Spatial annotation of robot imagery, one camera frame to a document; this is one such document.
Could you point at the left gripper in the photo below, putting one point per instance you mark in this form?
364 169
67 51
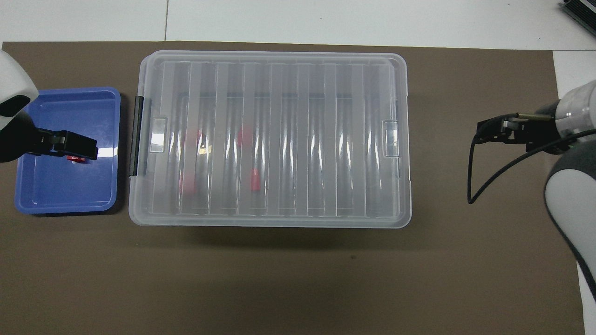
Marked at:
16 139

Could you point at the clear plastic box lid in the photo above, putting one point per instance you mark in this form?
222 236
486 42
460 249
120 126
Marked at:
302 139

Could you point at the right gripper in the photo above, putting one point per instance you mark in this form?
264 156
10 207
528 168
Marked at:
545 128

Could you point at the black box latch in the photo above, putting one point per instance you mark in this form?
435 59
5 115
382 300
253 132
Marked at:
136 135

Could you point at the blue plastic tray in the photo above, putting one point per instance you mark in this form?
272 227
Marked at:
65 186

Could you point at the black ribbed device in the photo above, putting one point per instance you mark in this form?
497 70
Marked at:
581 9

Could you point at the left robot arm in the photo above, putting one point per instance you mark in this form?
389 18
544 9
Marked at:
11 77

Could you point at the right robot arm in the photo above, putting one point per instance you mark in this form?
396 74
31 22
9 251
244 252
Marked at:
570 200

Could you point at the red block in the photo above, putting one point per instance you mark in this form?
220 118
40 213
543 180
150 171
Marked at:
77 159
255 180
192 139
245 136

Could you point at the clear plastic storage box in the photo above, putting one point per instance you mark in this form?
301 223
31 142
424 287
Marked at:
270 222

